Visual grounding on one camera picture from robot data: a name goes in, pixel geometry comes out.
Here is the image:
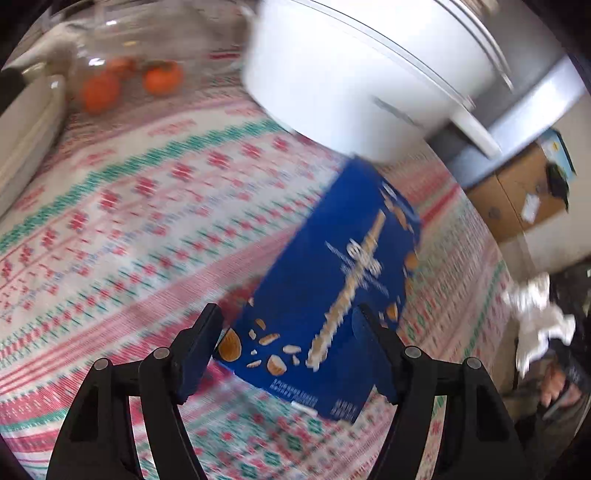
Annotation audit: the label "blue almond snack box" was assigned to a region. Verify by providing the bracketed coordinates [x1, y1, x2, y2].
[214, 158, 421, 423]

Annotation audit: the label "white tissue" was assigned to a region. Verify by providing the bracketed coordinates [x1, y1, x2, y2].
[502, 273, 576, 378]

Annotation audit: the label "patterned red green tablecloth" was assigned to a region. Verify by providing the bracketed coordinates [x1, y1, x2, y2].
[1, 75, 510, 479]

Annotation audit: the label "brown cardboard box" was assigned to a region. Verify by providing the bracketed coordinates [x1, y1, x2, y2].
[467, 130, 576, 243]

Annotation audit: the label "stacked white plates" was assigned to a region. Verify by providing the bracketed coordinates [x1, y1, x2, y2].
[1, 75, 66, 213]

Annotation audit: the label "white electric cooking pot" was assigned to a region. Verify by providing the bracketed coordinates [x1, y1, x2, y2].
[242, 1, 510, 163]

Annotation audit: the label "dark grey refrigerator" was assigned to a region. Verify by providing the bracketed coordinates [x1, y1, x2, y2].
[428, 1, 585, 188]

